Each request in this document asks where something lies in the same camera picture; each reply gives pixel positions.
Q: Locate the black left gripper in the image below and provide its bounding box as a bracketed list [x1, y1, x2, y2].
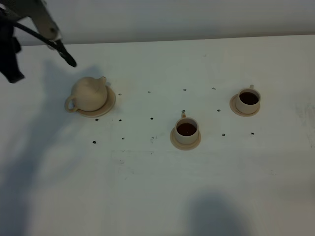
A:
[0, 9, 25, 84]

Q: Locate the beige teapot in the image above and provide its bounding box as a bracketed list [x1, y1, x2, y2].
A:
[64, 76, 108, 113]

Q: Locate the beige teapot saucer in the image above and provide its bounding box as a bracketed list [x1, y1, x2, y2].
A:
[75, 86, 116, 118]

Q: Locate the near beige teacup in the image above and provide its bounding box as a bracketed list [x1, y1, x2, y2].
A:
[174, 112, 199, 146]

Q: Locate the beige teacup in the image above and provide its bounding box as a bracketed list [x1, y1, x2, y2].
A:
[174, 112, 199, 146]
[238, 85, 261, 105]

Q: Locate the near beige cup saucer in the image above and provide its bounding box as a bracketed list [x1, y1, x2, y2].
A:
[170, 128, 201, 150]

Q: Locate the beige cup saucer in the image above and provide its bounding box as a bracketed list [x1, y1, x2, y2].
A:
[170, 128, 201, 150]
[229, 95, 260, 117]

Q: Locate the far beige cup saucer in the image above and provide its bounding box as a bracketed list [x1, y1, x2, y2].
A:
[229, 95, 260, 117]

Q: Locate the far beige teacup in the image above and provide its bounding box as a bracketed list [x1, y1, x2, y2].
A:
[238, 85, 261, 105]

